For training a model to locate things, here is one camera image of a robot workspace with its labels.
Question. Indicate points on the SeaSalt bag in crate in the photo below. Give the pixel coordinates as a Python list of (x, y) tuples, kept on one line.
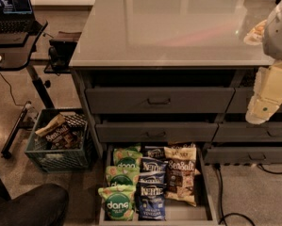
[(58, 133)]

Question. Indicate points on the green dang bag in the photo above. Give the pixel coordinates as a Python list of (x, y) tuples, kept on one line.
[(118, 176), (129, 157), (119, 201)]

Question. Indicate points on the grey cabinet with counter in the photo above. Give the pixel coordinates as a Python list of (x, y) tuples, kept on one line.
[(169, 43)]

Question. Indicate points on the middle right grey drawer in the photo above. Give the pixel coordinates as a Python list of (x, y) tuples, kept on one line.
[(246, 132)]

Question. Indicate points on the middle left grey drawer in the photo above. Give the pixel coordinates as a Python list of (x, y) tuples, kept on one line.
[(155, 131)]

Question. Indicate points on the brown chip bag behind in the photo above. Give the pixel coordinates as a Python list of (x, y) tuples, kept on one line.
[(182, 145)]

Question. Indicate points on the middle blue Kettle bag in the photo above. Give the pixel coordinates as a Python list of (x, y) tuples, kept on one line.
[(152, 170)]

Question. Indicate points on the front green Dang bag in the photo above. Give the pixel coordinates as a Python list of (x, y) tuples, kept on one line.
[(119, 201)]

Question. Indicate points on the front blue Kettle bag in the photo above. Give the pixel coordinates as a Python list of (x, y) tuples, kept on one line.
[(151, 201)]

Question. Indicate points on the middle green Dang bag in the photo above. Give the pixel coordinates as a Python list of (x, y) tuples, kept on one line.
[(118, 176)]

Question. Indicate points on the top left grey drawer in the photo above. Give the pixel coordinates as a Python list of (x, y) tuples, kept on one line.
[(158, 100)]

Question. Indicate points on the back blue Kettle bag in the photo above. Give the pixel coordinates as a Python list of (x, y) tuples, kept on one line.
[(154, 152)]

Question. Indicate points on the black standing desk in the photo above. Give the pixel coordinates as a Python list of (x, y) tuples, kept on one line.
[(16, 59)]

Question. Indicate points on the black laptop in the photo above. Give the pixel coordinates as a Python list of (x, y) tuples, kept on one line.
[(16, 16)]

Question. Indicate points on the dark device beside cabinet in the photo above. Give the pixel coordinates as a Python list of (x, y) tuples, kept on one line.
[(62, 47)]

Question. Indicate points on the bottom right grey drawer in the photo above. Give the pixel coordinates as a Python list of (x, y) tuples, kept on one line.
[(243, 155)]

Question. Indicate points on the blue kettle bag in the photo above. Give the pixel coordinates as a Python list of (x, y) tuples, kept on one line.
[(151, 201), (154, 152), (152, 170)]

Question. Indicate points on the green plastic crate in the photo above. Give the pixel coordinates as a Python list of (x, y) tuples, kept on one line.
[(49, 158)]

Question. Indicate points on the back green Dang bag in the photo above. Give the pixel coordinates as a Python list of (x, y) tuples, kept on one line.
[(129, 157)]

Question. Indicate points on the person's dark trouser leg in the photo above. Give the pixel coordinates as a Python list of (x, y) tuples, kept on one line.
[(45, 205)]

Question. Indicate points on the open bottom grey drawer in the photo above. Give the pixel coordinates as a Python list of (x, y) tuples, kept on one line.
[(176, 213)]

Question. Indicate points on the brown SeaSalt chip bag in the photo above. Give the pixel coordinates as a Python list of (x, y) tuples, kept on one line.
[(180, 173)]

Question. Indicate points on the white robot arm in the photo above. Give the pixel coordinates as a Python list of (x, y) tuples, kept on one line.
[(269, 34)]

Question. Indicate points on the top right grey drawer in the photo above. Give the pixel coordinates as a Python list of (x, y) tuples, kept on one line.
[(241, 100)]

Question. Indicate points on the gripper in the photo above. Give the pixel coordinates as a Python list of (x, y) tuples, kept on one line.
[(278, 35)]

